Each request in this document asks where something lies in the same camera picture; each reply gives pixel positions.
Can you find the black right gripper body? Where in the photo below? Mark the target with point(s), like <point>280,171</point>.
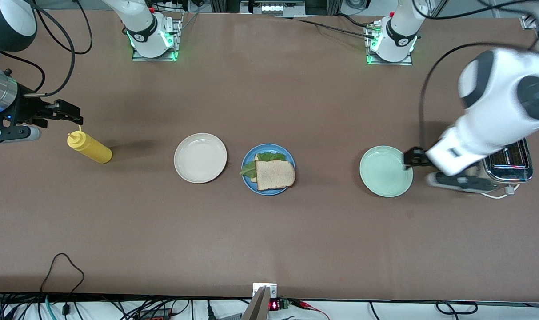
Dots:
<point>27,108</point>

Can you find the yellow squeeze bottle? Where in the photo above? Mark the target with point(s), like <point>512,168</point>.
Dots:
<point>93,151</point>

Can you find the toasted bread slice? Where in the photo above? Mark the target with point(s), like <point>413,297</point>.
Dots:
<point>253,178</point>
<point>274,174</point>

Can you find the green lettuce leaf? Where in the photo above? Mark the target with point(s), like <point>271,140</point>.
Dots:
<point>247,170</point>

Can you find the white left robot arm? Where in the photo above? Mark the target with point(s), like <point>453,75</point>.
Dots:
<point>496,102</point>

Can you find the pale green round plate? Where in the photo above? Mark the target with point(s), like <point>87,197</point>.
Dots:
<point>386,171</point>

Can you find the beige round plate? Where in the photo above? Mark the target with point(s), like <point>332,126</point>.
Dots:
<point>200,158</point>

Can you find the blue round plate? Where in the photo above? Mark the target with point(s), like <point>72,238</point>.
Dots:
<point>250,155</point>

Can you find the cream and chrome toaster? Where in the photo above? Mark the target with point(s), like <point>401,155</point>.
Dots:
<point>513,164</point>

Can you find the white round object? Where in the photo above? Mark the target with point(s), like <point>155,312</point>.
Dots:
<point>356,5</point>

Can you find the red LED display module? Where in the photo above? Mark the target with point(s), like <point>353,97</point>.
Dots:
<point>274,305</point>

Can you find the white lit device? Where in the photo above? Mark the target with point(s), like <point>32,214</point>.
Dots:
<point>273,8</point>

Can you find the black power adapter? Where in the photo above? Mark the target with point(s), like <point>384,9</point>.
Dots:
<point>156,314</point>

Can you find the aluminium frame post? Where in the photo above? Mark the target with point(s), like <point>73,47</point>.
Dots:
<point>528,21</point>

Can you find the silver mounting bracket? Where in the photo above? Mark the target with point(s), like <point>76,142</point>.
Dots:
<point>271,291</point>

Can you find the grey camera pole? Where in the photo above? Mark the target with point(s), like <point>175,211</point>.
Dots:
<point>256,309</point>

